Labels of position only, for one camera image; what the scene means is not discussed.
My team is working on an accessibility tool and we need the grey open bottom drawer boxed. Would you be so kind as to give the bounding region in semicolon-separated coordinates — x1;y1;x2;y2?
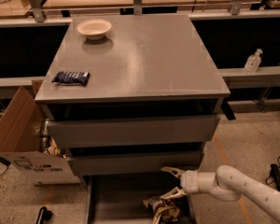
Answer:
84;171;197;224

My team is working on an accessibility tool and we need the grey middle drawer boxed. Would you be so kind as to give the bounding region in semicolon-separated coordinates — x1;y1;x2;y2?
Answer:
68;150;203;175

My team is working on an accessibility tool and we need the grey top drawer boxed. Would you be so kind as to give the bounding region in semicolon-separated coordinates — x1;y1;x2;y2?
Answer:
49;115;219;148

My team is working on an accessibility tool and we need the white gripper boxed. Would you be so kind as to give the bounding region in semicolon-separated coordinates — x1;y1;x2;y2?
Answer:
161;166;200;200

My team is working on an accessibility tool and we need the clear sanitizer bottle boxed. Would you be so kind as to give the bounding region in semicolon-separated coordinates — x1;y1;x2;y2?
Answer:
245;49;262;72

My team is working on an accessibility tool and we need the cardboard box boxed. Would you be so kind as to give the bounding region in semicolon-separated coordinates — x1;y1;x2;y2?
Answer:
0;80;79;185

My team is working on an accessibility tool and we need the black object on floor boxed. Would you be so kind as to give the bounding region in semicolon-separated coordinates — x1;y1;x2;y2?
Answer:
35;206;53;224

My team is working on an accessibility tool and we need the dark blue snack packet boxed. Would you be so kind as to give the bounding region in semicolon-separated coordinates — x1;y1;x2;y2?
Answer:
51;71;91;86

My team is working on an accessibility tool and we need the metal can in box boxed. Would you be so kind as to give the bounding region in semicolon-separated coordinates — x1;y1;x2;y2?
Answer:
40;119;50;152

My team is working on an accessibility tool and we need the grey drawer cabinet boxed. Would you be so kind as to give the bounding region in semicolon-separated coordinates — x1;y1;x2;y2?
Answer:
34;13;231;224

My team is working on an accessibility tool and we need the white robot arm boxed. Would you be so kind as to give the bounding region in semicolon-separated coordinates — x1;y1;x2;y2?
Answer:
161;165;280;224

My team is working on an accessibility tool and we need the brown chip bag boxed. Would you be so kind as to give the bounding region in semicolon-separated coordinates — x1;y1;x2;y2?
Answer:
143;196;180;224

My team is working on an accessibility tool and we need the white bowl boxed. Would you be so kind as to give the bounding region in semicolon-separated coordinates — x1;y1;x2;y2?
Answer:
77;19;112;40

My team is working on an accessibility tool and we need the black power strip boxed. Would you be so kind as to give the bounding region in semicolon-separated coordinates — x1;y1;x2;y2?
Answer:
271;163;280;192

